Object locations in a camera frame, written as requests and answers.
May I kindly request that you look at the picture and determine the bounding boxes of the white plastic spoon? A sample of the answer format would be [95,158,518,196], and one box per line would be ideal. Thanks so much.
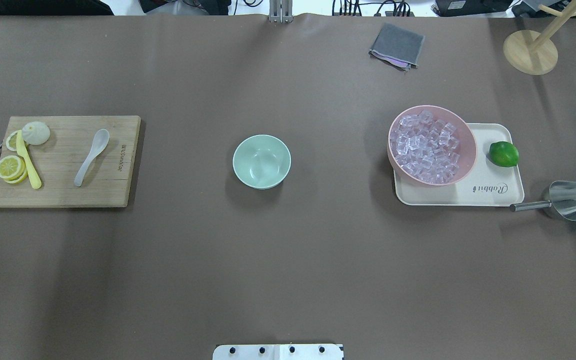
[73,129,110,187]

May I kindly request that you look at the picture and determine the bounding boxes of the mint green bowl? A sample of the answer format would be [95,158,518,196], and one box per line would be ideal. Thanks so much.
[231,134,292,190]

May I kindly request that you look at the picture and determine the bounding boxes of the pile of clear ice cubes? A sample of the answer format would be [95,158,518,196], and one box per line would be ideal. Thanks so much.
[389,110,461,185]

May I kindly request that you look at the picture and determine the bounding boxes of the pink bowl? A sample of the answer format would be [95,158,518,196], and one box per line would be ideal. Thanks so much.
[386,105,478,187]

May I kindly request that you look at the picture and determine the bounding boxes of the metal ice scoop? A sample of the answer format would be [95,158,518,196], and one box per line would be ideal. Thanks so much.
[509,180,576,222]

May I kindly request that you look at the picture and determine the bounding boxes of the grey folded cloth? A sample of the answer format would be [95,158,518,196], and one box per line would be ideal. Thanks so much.
[368,23,426,71]

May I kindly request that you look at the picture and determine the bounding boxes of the wooden cutting board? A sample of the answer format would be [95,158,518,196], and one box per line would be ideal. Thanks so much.
[0,115,141,208]

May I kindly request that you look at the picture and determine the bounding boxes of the green lime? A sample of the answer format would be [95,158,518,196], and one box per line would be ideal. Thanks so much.
[488,141,520,167]

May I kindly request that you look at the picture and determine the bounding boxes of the lemon end piece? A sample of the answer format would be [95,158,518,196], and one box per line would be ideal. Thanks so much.
[22,121,51,146]

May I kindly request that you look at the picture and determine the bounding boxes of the wooden mug tree stand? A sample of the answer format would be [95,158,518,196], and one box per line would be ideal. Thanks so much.
[502,0,576,76]

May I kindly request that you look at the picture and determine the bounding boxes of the lemon slice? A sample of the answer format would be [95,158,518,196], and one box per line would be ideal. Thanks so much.
[6,130,21,153]
[0,155,26,182]

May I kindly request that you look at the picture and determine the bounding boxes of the aluminium frame post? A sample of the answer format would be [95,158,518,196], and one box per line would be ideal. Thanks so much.
[269,0,294,24]

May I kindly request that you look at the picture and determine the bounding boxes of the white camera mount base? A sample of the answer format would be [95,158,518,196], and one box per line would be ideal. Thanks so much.
[212,342,345,360]

